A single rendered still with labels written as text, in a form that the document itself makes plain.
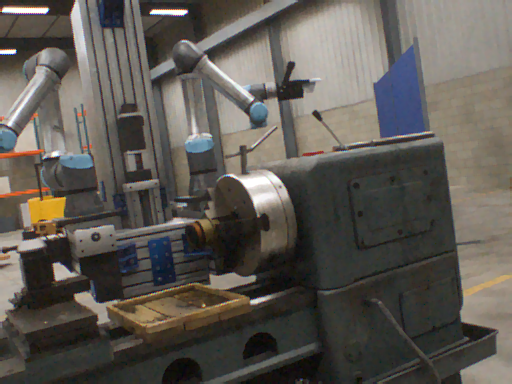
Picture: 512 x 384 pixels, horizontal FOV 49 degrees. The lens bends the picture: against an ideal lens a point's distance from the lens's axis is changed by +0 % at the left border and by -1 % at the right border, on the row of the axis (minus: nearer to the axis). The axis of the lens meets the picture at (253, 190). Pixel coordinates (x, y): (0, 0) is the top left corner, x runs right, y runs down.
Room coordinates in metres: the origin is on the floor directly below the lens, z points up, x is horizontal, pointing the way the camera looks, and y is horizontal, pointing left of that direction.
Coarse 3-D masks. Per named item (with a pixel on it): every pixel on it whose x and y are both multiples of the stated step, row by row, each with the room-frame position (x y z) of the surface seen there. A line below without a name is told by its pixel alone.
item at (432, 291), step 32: (448, 256) 1.84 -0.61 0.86; (288, 288) 1.76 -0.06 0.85; (352, 288) 1.63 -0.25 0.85; (384, 288) 1.71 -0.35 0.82; (416, 288) 1.77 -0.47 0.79; (448, 288) 1.84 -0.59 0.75; (320, 320) 1.63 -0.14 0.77; (352, 320) 1.64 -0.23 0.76; (384, 320) 1.70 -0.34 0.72; (416, 320) 1.76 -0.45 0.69; (448, 320) 1.83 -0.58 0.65; (320, 352) 1.65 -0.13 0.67; (352, 352) 1.62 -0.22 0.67; (384, 352) 1.69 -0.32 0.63
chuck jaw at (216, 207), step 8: (208, 192) 1.73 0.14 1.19; (216, 192) 1.74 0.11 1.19; (208, 200) 1.74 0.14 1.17; (216, 200) 1.72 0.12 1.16; (224, 200) 1.73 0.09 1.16; (208, 208) 1.70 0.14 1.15; (216, 208) 1.70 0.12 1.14; (224, 208) 1.71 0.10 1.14; (208, 216) 1.67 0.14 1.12; (216, 216) 1.68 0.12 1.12; (224, 216) 1.69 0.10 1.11; (232, 216) 1.73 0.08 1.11
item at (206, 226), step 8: (192, 224) 1.62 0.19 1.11; (200, 224) 1.62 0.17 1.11; (208, 224) 1.62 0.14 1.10; (192, 232) 1.66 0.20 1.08; (200, 232) 1.60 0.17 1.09; (208, 232) 1.61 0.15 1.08; (216, 232) 1.62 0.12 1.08; (192, 240) 1.65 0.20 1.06; (200, 240) 1.60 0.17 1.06; (208, 240) 1.61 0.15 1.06; (216, 240) 1.62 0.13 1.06
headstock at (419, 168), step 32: (288, 160) 1.76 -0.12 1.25; (320, 160) 1.62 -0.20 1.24; (352, 160) 1.67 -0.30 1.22; (384, 160) 1.74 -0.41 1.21; (416, 160) 1.82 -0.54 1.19; (288, 192) 1.70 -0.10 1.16; (320, 192) 1.60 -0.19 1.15; (352, 192) 1.67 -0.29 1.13; (384, 192) 1.73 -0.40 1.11; (416, 192) 1.80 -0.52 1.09; (448, 192) 1.89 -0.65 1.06; (320, 224) 1.60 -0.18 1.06; (352, 224) 1.68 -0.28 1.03; (384, 224) 1.72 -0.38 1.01; (416, 224) 1.79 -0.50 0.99; (448, 224) 1.88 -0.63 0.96; (320, 256) 1.61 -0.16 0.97; (352, 256) 1.66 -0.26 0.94; (384, 256) 1.73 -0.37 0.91; (416, 256) 1.79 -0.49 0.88; (320, 288) 1.62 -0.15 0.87
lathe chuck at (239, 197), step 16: (224, 176) 1.71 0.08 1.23; (240, 176) 1.66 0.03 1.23; (256, 176) 1.67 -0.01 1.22; (224, 192) 1.73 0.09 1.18; (240, 192) 1.64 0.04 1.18; (256, 192) 1.60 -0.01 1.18; (272, 192) 1.62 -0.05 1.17; (240, 208) 1.65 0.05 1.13; (256, 208) 1.57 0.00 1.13; (272, 208) 1.60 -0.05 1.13; (272, 224) 1.58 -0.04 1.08; (240, 240) 1.68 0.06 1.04; (256, 240) 1.59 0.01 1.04; (272, 240) 1.59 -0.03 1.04; (240, 256) 1.69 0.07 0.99; (256, 256) 1.60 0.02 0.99; (240, 272) 1.70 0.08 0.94; (256, 272) 1.64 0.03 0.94
